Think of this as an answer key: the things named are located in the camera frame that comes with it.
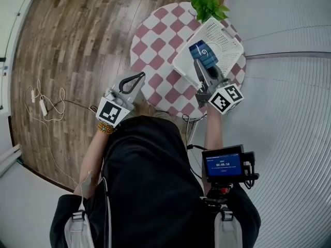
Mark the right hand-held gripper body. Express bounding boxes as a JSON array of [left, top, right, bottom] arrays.
[[194, 77, 246, 116]]

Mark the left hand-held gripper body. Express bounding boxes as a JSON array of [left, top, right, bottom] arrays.
[[95, 85, 136, 129]]

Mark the blue cup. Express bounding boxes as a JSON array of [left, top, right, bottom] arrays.
[[188, 40, 219, 70]]

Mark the white plastic basket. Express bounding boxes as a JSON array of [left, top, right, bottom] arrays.
[[171, 17, 245, 84]]

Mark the person's left forearm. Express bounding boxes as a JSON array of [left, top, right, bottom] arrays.
[[73, 127, 110, 199]]

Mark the person's right forearm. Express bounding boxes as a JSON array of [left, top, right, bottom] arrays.
[[203, 106, 224, 191]]

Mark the round table with checkered cloth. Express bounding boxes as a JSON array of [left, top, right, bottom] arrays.
[[129, 2, 247, 119]]

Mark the small monitor with blue screen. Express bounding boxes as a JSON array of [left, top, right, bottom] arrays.
[[201, 144, 245, 183]]

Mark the green potted plant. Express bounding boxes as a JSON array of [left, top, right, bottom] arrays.
[[189, 0, 231, 23]]

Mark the person's black shirt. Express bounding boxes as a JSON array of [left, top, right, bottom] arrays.
[[50, 114, 262, 248]]

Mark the brown bead bracelet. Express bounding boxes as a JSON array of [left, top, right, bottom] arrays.
[[96, 121, 116, 135]]

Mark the black floor cable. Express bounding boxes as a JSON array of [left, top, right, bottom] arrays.
[[46, 99, 99, 113]]

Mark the black monitor cable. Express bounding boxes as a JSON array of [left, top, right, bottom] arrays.
[[181, 113, 208, 180]]

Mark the white power strip with cables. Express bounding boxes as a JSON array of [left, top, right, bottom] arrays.
[[23, 79, 81, 188]]

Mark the black monitor mount rig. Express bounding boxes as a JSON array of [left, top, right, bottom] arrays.
[[200, 150, 260, 211]]

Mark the grey shoulder strap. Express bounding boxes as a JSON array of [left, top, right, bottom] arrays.
[[63, 209, 95, 248], [214, 206, 244, 248]]

